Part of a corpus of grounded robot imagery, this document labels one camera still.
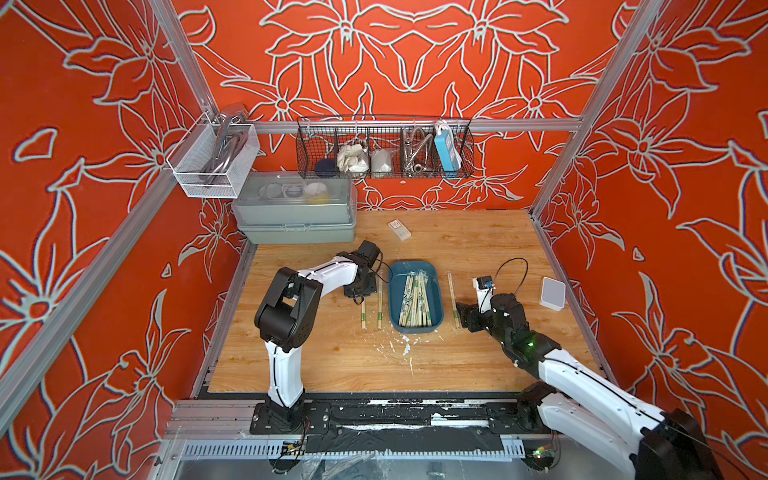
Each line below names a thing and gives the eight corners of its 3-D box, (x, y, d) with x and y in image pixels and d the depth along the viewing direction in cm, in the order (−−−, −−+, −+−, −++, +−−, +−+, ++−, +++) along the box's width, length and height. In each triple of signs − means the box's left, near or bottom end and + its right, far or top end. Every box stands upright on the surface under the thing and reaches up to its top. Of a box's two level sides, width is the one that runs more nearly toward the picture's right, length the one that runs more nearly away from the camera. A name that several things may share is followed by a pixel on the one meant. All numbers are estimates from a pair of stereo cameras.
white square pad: (540, 304, 95) (543, 301, 94) (542, 279, 102) (544, 276, 100) (562, 312, 94) (565, 309, 92) (562, 286, 100) (565, 282, 98)
